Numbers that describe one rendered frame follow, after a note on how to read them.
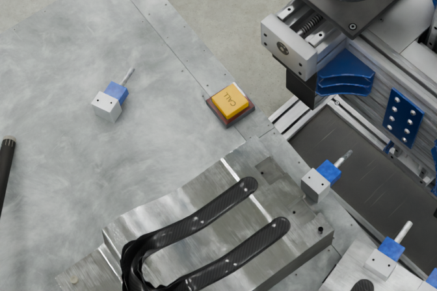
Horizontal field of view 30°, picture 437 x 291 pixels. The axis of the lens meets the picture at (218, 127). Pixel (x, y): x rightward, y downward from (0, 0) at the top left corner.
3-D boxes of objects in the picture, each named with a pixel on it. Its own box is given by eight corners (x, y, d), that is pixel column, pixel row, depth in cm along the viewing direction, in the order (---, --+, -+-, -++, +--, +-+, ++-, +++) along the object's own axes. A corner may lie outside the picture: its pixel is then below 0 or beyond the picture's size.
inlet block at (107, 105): (125, 69, 190) (121, 58, 185) (144, 78, 188) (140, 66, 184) (95, 114, 185) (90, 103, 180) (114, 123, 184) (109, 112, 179)
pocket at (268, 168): (272, 161, 171) (272, 154, 168) (287, 180, 169) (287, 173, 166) (254, 173, 170) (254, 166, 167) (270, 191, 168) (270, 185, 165)
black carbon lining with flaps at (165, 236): (250, 175, 168) (248, 156, 160) (297, 235, 162) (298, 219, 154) (108, 273, 161) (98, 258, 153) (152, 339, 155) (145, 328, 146)
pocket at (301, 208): (304, 199, 167) (304, 193, 164) (320, 219, 165) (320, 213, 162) (286, 212, 166) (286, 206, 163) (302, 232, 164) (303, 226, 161)
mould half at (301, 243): (256, 152, 178) (255, 125, 166) (331, 243, 168) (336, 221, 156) (61, 285, 168) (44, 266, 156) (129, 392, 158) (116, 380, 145)
